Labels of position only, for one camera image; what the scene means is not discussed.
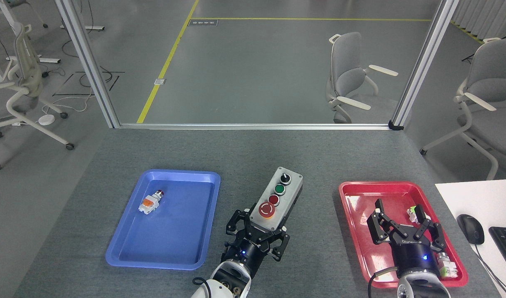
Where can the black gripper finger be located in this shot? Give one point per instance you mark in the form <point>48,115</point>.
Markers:
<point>281,244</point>
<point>236,225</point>
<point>433,234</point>
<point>381,227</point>

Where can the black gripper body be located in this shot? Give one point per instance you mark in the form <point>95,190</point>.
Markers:
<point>246,252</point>
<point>414,256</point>

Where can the grey control box with buttons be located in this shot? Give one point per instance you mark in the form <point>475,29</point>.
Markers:
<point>278,194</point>

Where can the silver push button green block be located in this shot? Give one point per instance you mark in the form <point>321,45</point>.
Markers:
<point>448,267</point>

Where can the red push button orange block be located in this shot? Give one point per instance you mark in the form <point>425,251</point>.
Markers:
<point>150,202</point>

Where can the black computer mouse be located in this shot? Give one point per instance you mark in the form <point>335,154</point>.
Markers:
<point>470,228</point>

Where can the red plastic tray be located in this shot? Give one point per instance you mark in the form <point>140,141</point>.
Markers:
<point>360,194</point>

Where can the white desk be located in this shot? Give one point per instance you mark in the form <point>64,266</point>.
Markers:
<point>476,198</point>

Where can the blue plastic tray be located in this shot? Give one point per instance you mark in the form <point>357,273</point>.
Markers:
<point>178,231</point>

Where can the grey office chair cream armrests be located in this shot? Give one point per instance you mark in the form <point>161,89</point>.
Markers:
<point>346,62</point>
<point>491,82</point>

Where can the silver floor socket plate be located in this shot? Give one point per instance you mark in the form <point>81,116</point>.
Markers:
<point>160,81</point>

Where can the dark floor label plate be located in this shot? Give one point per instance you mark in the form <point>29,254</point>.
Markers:
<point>203,22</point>

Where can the white round floor disc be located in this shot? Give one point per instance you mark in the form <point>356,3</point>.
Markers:
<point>46,120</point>

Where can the white pleated curtain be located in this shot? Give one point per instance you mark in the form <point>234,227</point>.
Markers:
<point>485,16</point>

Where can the white mesh office chair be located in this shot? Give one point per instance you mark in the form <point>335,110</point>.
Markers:
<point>27,70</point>

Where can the green push button switch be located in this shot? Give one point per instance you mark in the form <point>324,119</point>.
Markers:
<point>412,212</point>

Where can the silver aluminium frame rail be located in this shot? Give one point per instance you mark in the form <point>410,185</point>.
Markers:
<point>253,126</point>

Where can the silver aluminium frame post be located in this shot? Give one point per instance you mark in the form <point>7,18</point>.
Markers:
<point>87,62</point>
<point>422,62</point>

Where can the white desk leg frame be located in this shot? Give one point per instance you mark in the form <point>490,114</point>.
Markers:
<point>33,60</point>

